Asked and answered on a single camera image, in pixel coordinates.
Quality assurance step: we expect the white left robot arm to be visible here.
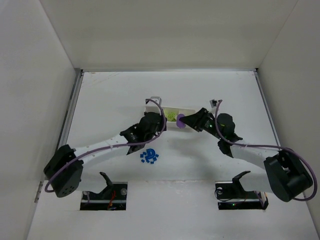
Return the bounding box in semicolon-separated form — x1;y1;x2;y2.
43;112;167;198

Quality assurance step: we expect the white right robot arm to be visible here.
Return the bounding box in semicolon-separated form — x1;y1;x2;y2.
178;108;318;202

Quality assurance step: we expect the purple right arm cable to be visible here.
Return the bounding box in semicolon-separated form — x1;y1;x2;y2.
215;99;318;202

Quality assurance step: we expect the green square lego brick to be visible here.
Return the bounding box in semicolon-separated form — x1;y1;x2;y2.
166;112;177;122

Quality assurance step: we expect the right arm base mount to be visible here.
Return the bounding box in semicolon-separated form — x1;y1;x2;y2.
214;171;269;211

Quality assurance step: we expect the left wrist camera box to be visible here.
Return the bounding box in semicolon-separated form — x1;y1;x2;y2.
145;96;162;108

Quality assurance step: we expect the blue arch lego piece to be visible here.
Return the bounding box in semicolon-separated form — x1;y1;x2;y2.
145;148;156;161

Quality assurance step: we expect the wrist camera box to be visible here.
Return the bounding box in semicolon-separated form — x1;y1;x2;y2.
145;96;162;108
209;99;219;115

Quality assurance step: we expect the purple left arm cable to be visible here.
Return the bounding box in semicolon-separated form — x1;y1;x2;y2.
44;98;167;193

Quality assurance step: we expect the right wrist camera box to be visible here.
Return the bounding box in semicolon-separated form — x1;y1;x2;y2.
209;99;219;115

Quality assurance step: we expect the white divided sorting tray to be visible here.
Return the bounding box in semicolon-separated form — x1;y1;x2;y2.
144;104;201;131

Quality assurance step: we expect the green lego brick with step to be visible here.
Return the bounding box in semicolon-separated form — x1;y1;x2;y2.
163;109;170;121

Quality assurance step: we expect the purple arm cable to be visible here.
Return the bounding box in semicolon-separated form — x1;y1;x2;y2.
215;99;318;202
44;98;167;193

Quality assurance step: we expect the pile of small blue legos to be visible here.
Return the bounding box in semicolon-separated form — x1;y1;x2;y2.
140;151;159;165

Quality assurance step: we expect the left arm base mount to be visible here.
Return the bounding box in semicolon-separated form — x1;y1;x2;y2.
80;172;128;211

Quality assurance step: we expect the purple oval lego piece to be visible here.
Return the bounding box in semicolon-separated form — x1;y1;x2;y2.
176;113;186;129

